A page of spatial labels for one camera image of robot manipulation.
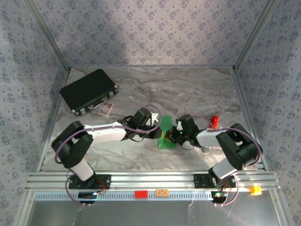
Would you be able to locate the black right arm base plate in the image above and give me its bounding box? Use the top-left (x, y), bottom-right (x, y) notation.
top-left (194, 173), bottom-right (237, 189)

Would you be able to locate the red wire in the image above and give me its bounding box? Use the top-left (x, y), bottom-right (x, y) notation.
top-left (95, 180), bottom-right (106, 193)

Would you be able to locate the aluminium side rail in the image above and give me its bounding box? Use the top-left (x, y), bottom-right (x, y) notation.
top-left (231, 67), bottom-right (269, 171)
top-left (37, 68), bottom-right (71, 172)

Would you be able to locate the green paper sheet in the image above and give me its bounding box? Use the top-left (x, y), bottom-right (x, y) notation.
top-left (157, 114), bottom-right (178, 149)

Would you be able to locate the grey slotted cable duct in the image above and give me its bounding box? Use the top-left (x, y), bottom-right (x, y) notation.
top-left (35, 190), bottom-right (214, 202)

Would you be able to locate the black left controller board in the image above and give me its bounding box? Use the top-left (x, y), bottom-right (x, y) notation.
top-left (78, 192), bottom-right (98, 200)

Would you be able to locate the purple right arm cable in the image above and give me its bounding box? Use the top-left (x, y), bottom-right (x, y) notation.
top-left (188, 113), bottom-right (263, 207)

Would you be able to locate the colourful card pack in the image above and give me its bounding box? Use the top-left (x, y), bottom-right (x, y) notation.
top-left (97, 101), bottom-right (113, 116)

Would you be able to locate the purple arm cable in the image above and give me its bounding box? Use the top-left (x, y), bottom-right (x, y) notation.
top-left (188, 113), bottom-right (263, 207)
top-left (54, 105), bottom-right (163, 208)

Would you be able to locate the red glitter tube silver base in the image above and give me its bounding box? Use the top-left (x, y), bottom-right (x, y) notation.
top-left (201, 115), bottom-right (220, 153)

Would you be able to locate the black controller board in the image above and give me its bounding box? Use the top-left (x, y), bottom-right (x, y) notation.
top-left (78, 192), bottom-right (98, 200)
top-left (211, 191), bottom-right (229, 200)

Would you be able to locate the aluminium mounting rail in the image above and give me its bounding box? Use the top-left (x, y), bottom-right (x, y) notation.
top-left (25, 171), bottom-right (282, 192)

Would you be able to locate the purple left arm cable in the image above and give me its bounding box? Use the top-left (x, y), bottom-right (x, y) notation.
top-left (54, 105), bottom-right (163, 208)

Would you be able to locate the black right controller board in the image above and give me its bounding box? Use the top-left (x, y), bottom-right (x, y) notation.
top-left (211, 191), bottom-right (229, 200)

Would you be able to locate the aluminium frame post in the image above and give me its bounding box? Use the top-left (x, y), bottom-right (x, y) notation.
top-left (24, 0), bottom-right (71, 72)
top-left (233, 0), bottom-right (280, 71)

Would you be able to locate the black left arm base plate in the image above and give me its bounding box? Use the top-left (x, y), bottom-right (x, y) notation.
top-left (68, 173), bottom-right (111, 190)

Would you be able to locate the black hard case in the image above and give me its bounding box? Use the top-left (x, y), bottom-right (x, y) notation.
top-left (59, 68), bottom-right (119, 116)

